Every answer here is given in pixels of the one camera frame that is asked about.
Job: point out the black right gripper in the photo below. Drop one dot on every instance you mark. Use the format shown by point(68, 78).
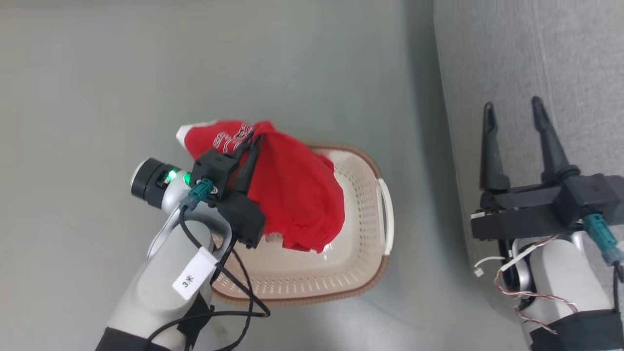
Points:
point(526, 209)

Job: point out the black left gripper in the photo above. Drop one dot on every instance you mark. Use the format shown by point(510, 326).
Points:
point(243, 219)

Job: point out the red white sports shirt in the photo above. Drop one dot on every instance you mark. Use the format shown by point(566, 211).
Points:
point(292, 195)

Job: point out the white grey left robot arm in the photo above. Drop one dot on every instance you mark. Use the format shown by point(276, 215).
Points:
point(151, 292)

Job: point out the cream perforated laundry basket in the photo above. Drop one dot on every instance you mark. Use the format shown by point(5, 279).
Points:
point(312, 278)

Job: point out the grey fabric sofa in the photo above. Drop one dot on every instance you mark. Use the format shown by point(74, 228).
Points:
point(536, 58)

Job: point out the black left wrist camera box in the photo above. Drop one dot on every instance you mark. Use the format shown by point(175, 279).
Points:
point(214, 168)

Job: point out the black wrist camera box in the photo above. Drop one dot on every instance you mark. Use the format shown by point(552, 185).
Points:
point(214, 168)
point(597, 195)

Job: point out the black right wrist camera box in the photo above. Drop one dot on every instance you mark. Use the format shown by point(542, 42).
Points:
point(597, 195)

